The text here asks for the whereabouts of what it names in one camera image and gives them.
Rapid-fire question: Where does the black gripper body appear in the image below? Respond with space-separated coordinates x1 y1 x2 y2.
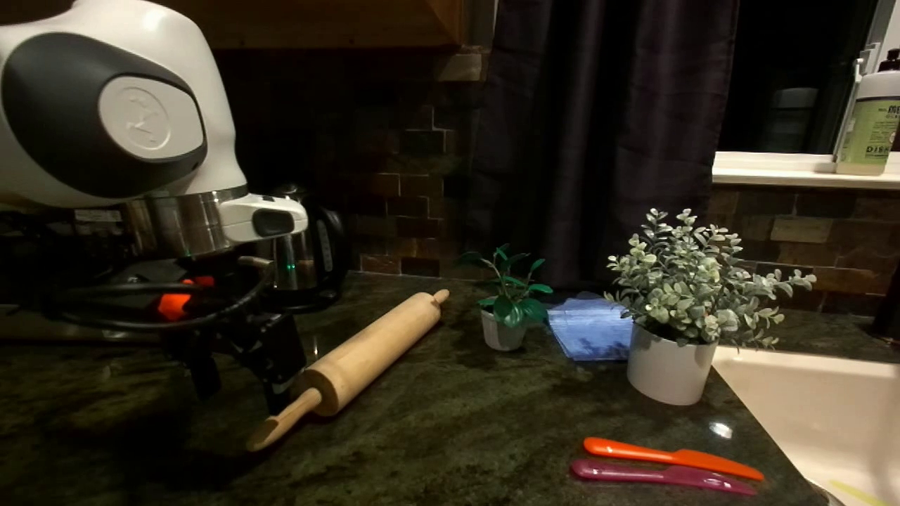
167 277 314 377

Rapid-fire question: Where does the green label soap bottle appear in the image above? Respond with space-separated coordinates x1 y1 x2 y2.
831 37 900 177

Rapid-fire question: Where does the white sink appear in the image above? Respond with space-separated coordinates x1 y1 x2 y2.
713 346 900 506

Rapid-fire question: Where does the purple plastic knife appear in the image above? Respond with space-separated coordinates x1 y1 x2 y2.
568 454 759 496

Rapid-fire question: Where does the blue bowl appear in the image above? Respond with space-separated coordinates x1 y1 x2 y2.
546 288 637 364

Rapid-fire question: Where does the large plant in white pot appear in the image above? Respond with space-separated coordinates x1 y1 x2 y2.
605 206 818 409

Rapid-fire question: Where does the wooden rolling pin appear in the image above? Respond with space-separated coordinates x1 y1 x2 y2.
246 287 454 454

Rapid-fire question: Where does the small green potted plant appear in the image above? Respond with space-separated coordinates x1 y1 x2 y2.
467 243 558 357

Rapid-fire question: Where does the dark curtain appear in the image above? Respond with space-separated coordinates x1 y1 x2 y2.
467 0 742 291

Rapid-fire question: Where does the stainless steel electric kettle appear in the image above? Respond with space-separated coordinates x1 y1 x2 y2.
266 183 350 315

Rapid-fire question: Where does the orange plastic knife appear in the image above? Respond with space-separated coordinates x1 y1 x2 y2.
584 435 769 482

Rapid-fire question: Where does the wooden wall cabinet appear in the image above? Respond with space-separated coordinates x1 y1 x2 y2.
157 0 472 51

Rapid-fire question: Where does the white window sill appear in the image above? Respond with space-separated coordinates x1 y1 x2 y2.
710 149 900 193

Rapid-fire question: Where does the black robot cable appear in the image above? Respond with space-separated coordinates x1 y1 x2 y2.
46 263 276 332

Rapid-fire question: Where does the orange cable clamp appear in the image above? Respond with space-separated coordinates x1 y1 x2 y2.
152 272 221 324

